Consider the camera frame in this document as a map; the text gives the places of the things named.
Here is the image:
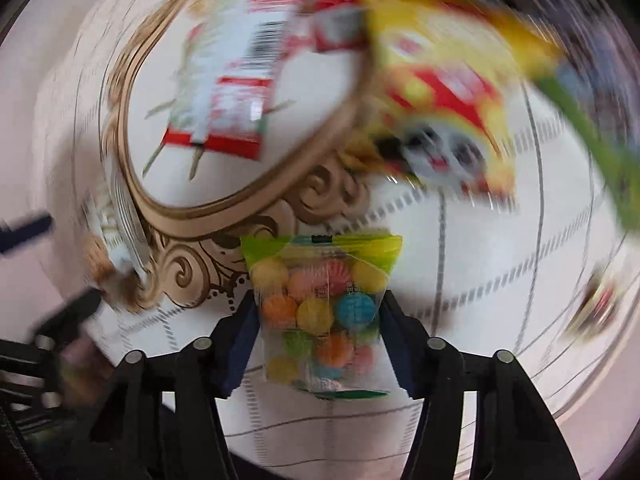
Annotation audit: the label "pale green snack packet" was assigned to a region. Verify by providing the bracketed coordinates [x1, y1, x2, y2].
[82, 180, 148, 283]

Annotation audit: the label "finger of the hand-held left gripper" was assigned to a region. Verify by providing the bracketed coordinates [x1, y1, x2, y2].
[0, 214, 53, 256]
[30, 289, 103, 346]

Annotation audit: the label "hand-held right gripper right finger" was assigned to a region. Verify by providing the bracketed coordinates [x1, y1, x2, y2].
[381, 290, 583, 480]

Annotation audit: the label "yellow mushroom print snack packet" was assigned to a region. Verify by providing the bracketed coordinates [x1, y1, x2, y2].
[360, 0, 561, 201]

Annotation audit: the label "red and white snack packet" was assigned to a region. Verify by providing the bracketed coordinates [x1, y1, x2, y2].
[142, 0, 321, 161]

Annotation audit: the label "small red snack packet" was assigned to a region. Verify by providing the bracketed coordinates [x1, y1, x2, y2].
[295, 0, 381, 53]

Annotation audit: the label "clear bag of colourful candies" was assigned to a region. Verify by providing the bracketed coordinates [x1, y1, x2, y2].
[241, 234, 403, 401]

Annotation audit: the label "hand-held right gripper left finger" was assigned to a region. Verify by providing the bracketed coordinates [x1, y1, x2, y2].
[87, 290, 261, 480]

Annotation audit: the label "white diamond printed blanket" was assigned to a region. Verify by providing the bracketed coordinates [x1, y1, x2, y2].
[30, 0, 640, 480]

